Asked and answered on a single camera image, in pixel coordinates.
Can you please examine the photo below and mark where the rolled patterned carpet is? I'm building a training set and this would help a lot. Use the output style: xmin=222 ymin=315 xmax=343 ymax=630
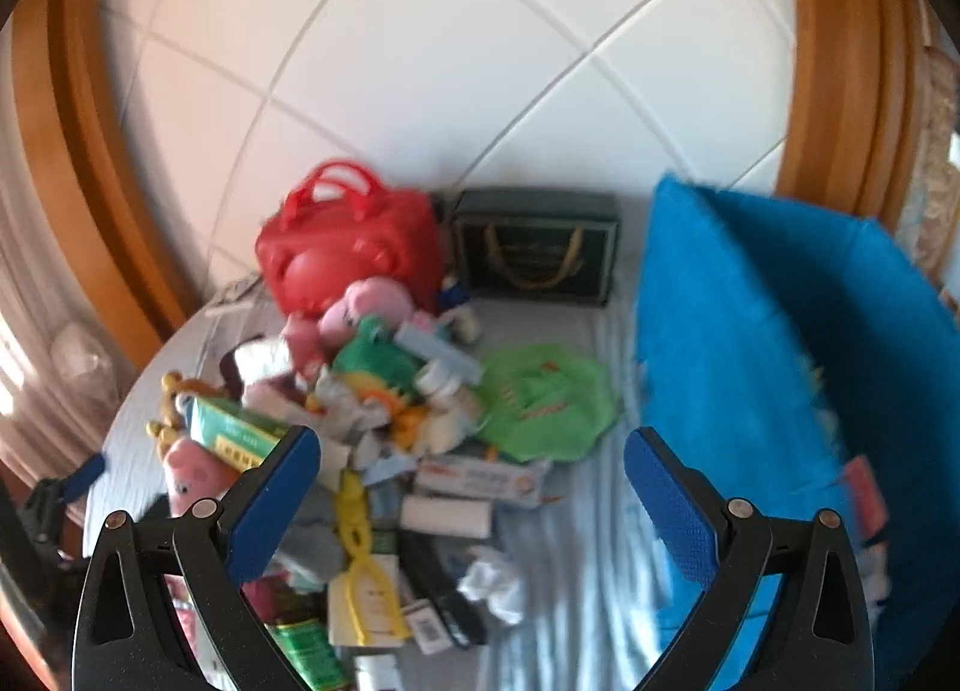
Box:
xmin=896 ymin=46 xmax=960 ymax=287

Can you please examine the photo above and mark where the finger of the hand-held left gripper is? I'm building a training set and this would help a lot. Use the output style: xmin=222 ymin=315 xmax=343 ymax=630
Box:
xmin=34 ymin=452 xmax=106 ymax=523

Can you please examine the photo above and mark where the white padded wooden headboard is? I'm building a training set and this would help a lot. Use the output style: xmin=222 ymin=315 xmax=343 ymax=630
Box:
xmin=0 ymin=0 xmax=935 ymax=354

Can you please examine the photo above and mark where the white paper roll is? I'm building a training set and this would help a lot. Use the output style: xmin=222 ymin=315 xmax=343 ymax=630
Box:
xmin=399 ymin=496 xmax=496 ymax=538

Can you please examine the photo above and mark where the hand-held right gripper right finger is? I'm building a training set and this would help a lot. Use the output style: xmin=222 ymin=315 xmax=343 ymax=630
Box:
xmin=624 ymin=427 xmax=875 ymax=691

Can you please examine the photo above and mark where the small green frog plush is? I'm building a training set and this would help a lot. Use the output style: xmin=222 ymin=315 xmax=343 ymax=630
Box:
xmin=330 ymin=316 xmax=421 ymax=399

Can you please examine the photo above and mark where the crumpled clear plastic wrapper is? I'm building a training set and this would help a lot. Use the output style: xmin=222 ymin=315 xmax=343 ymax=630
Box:
xmin=456 ymin=548 xmax=526 ymax=624

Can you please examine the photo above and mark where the green cardboard box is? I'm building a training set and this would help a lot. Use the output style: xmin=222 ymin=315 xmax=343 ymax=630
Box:
xmin=184 ymin=395 xmax=290 ymax=474

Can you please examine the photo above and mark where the light blue long box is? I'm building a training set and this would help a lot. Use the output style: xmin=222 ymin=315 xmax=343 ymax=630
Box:
xmin=394 ymin=323 xmax=481 ymax=381

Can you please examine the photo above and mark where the pink pig plush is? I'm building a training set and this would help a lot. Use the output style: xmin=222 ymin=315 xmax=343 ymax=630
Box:
xmin=163 ymin=436 xmax=241 ymax=519

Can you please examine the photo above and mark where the red hard-shell handbag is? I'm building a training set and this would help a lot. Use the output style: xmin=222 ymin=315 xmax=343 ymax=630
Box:
xmin=255 ymin=162 xmax=445 ymax=321

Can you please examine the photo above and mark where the clear plastic bag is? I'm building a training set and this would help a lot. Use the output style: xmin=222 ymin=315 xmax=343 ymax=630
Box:
xmin=45 ymin=320 xmax=125 ymax=429

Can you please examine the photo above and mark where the small pink plush toy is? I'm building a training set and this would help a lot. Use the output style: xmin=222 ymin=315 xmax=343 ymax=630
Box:
xmin=319 ymin=277 xmax=436 ymax=347

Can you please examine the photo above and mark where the blue plastic storage crate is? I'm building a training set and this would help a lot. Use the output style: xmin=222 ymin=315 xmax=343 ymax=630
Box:
xmin=634 ymin=173 xmax=960 ymax=691

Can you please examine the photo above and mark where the black flat case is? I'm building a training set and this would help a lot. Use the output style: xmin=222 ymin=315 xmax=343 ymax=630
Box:
xmin=409 ymin=533 xmax=488 ymax=651

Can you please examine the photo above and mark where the grey sock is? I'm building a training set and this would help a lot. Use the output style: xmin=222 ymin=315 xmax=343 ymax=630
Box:
xmin=274 ymin=511 xmax=346 ymax=587

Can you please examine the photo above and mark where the brown plush toy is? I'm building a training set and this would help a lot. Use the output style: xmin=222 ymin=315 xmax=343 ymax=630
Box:
xmin=146 ymin=372 xmax=218 ymax=463

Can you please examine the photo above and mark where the green flat pouch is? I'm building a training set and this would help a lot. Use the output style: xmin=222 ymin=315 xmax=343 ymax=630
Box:
xmin=476 ymin=342 xmax=620 ymax=463

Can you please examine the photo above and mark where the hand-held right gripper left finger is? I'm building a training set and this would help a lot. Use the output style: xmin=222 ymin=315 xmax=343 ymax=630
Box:
xmin=73 ymin=427 xmax=322 ymax=691

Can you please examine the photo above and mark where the white pleated curtain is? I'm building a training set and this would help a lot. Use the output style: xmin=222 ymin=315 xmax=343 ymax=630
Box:
xmin=0 ymin=158 xmax=83 ymax=467

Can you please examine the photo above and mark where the dark gift box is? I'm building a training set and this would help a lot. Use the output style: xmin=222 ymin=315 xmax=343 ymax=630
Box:
xmin=450 ymin=188 xmax=622 ymax=307

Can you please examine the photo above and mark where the green foil packet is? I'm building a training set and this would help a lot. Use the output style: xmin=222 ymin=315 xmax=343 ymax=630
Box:
xmin=266 ymin=605 xmax=353 ymax=691

